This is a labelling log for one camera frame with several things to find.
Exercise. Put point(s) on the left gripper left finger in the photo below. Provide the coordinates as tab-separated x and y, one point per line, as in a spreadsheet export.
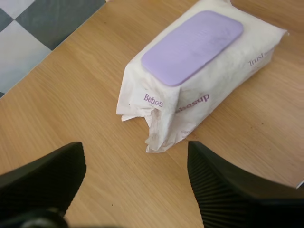
42	183

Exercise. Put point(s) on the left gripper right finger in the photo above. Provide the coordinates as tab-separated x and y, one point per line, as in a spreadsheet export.
228	190

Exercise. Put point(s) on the white wet wipes pack lilac lid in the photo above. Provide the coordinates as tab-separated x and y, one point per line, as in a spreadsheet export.
194	69

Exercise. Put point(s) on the checked cloth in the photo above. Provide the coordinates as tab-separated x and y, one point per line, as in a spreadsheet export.
31	33

